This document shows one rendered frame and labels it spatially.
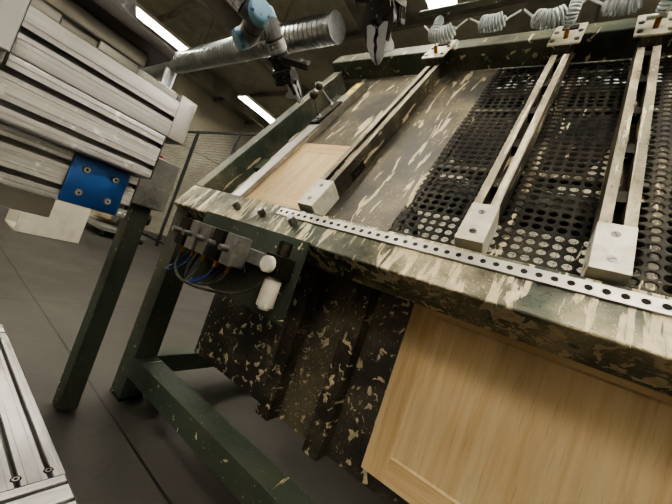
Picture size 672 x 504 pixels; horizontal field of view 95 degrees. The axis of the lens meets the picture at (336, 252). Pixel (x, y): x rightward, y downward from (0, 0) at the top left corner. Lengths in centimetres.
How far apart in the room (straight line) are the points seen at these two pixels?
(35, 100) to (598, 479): 122
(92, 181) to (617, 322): 94
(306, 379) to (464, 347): 54
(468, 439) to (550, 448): 17
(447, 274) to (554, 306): 19
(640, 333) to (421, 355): 48
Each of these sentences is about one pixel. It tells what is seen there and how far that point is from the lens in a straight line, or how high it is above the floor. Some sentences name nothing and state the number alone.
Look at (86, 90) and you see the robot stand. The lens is 69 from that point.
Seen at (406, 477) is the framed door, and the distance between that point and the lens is 103.
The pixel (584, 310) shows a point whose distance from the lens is 69.
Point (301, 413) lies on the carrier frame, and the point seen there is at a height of 26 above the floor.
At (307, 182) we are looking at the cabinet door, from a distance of 117.
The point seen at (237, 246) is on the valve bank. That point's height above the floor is 73.
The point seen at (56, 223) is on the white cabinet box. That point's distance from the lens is 489.
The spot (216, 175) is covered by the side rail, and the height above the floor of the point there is 97.
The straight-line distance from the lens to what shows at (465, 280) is 69.
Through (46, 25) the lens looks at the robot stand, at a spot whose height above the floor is 96.
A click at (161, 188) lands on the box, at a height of 83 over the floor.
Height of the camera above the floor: 77
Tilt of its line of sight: 3 degrees up
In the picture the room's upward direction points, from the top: 19 degrees clockwise
